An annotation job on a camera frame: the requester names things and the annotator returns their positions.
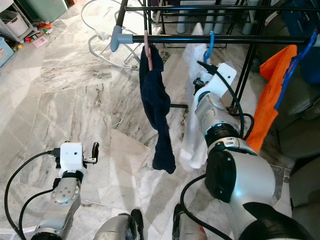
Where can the silver left robot leg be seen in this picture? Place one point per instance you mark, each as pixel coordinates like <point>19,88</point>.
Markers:
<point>115,231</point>

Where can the white drawer shelf rack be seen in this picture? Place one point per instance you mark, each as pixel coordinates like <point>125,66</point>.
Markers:
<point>15,20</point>

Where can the silver right robot leg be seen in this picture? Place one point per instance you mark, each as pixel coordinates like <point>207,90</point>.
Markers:
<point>190,231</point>

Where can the white baby bouncer frame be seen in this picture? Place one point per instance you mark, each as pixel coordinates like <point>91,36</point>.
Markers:
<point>97,36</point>

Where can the small red toy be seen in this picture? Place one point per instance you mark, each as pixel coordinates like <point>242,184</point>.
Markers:
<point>45,26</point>

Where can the white shirt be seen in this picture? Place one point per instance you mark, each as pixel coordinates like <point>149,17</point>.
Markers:
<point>192,135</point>

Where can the navy blue garment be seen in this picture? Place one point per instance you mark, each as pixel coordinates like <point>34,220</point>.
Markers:
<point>157,100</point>

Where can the blue plastic clothes hanger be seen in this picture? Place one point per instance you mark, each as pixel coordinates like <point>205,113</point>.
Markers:
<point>211,42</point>
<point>287,77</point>

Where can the orange garment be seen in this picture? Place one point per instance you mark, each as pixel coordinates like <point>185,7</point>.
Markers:
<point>270,100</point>

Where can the green laundry basket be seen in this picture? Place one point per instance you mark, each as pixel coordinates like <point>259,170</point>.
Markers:
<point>45,7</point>

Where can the pink clothes hanger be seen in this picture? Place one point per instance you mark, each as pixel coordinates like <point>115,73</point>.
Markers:
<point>148,52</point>

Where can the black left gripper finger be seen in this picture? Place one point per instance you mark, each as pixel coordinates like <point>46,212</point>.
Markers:
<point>95,150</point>

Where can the light blue storage bin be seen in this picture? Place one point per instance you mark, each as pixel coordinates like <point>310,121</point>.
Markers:
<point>5,52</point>

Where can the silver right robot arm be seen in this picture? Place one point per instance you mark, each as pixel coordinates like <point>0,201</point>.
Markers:
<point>245,180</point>

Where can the dark blue hanging cloth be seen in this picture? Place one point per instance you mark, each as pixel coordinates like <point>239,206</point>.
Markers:
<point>305,20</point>

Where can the black metal drying rack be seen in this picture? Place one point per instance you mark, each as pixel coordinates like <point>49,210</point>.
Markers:
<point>180,38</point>

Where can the silver robot leg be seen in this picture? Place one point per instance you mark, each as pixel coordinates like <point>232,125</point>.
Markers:
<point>115,231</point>
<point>190,231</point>

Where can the pink card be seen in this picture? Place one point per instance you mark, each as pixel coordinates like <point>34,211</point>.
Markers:
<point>39,41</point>

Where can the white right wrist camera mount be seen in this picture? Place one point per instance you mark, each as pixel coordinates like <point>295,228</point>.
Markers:
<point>222,77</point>

